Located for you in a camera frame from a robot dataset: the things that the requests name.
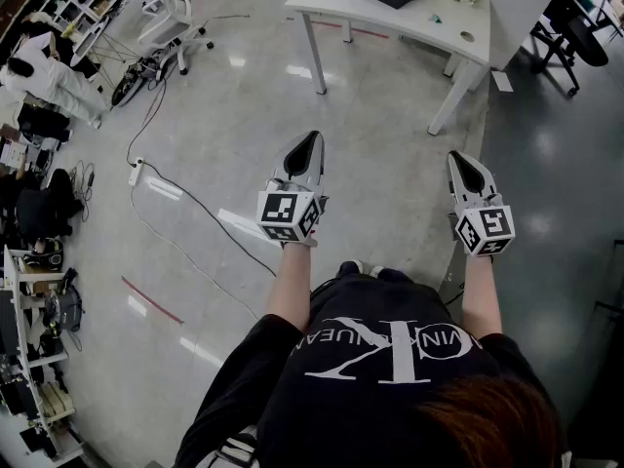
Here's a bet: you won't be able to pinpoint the person's left forearm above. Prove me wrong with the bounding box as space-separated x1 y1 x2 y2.
265 241 313 333

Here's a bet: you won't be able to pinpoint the black backpack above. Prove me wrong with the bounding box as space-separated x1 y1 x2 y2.
0 167 85 244

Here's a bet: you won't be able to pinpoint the short black floor cable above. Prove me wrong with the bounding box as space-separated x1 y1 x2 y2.
126 59 170 168

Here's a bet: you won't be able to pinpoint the long black floor cable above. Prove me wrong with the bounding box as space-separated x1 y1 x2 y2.
140 162 278 279

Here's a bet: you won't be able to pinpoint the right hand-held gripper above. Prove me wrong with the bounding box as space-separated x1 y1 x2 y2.
447 151 517 256

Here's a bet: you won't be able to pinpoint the white cluttered equipment rack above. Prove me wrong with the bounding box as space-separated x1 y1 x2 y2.
0 244 85 463

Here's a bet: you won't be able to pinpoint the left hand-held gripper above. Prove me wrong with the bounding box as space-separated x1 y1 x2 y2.
256 131 330 249

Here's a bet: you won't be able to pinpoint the red floor tape strip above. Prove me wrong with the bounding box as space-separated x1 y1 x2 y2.
120 275 186 327

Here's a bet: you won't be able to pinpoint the white wire-leg side table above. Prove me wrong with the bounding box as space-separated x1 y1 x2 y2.
70 17 142 90

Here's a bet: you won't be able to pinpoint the person's black printed shirt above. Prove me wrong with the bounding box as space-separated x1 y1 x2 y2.
174 278 569 468

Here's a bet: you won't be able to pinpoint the white floor cable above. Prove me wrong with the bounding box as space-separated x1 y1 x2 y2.
129 184 260 322

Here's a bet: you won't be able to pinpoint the person's black trousers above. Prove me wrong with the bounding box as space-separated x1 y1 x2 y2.
309 260 416 302

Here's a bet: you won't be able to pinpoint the person's right forearm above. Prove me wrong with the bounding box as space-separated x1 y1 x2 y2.
460 253 504 338

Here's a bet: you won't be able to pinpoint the white paper sheet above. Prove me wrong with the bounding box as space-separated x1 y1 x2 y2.
490 69 515 94

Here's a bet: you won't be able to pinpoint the black white headset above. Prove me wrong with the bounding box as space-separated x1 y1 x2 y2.
20 236 65 268

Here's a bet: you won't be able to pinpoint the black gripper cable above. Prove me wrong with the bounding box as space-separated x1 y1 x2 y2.
442 280 465 307

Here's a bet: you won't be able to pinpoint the white office chair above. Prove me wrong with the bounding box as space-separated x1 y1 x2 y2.
137 0 215 76

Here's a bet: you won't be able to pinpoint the black wheeled device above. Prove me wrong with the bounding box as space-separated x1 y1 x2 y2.
110 55 162 108

